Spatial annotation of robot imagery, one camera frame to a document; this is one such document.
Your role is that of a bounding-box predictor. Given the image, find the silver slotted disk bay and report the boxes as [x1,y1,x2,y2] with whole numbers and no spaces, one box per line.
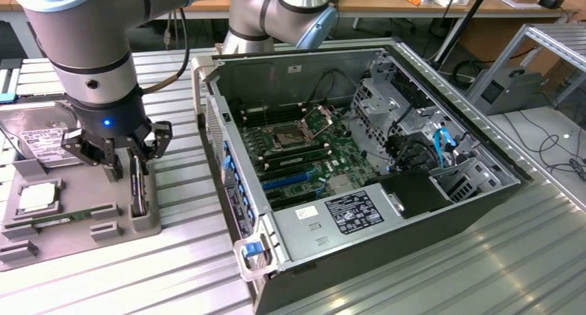
[429,156,522,205]

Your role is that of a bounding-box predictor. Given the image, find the black cable tangle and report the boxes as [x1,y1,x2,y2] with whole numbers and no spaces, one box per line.
[538,132,586,183]

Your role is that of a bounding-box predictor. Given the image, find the blue expansion slot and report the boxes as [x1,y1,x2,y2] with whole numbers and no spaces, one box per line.
[260,172,311,191]

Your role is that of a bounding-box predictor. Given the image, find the silver socket cover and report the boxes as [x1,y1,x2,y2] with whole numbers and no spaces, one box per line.
[299,104,344,137]

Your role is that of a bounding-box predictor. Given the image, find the open black PC case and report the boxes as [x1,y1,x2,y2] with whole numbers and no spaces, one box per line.
[190,36,537,315]

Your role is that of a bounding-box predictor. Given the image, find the CPU socket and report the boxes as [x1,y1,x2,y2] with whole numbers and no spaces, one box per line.
[270,122,316,151]

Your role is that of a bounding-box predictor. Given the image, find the green graphics card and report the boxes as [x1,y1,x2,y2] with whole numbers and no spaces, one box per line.
[127,148,151,217]

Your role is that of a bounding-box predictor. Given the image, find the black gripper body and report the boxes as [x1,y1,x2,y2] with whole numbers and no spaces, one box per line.
[68,84,156,141]

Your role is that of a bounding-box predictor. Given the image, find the white papers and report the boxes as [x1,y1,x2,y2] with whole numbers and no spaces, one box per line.
[491,0,543,10]

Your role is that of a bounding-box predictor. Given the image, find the blue wire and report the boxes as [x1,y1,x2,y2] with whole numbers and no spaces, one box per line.
[433,128,457,174]

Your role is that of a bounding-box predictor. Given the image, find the green motherboard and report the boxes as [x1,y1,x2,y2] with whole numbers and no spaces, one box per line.
[238,104,390,211]

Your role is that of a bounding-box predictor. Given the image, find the green RAM stick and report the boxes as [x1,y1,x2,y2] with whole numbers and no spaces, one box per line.
[264,149,331,169]
[11,210,95,229]

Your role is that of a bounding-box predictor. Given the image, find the black wire bundle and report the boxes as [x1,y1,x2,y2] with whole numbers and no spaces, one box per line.
[386,136,437,172]

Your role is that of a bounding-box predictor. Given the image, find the aluminium profile frame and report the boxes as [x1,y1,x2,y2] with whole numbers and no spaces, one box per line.
[466,23,586,110]

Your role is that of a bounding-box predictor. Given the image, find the black wire loop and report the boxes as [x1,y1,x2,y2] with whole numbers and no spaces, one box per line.
[304,70,359,106]

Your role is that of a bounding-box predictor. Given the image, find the black tripod pole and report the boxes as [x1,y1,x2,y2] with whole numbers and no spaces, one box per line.
[433,0,495,64]

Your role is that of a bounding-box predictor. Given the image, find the silver power supply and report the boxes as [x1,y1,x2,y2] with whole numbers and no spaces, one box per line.
[270,183,407,264]

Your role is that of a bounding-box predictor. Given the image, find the blue case latch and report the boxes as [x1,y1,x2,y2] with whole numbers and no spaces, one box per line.
[240,242,263,260]

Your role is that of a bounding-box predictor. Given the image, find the black plastic box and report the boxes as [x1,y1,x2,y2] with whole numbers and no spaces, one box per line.
[378,169,454,220]

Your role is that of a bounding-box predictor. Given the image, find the grey parts rack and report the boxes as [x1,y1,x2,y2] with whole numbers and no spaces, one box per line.
[0,146,164,273]

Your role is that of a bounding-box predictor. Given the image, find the wooden desk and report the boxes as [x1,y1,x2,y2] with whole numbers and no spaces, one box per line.
[0,0,581,21]

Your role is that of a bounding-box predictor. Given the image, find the hard disk with blue carrier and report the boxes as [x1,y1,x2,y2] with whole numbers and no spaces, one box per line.
[0,90,85,169]

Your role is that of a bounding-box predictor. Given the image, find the silver chipset heatsink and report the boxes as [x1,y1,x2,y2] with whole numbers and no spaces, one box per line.
[328,176,363,194]

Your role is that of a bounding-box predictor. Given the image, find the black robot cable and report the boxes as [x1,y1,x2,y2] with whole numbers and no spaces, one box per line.
[136,5,192,96]

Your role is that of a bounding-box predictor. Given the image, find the grey tower computer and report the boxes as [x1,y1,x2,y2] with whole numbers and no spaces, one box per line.
[466,69,558,116]

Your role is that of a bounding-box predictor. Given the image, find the silver CPU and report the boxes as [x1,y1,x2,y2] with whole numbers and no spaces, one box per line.
[17,183,57,211]

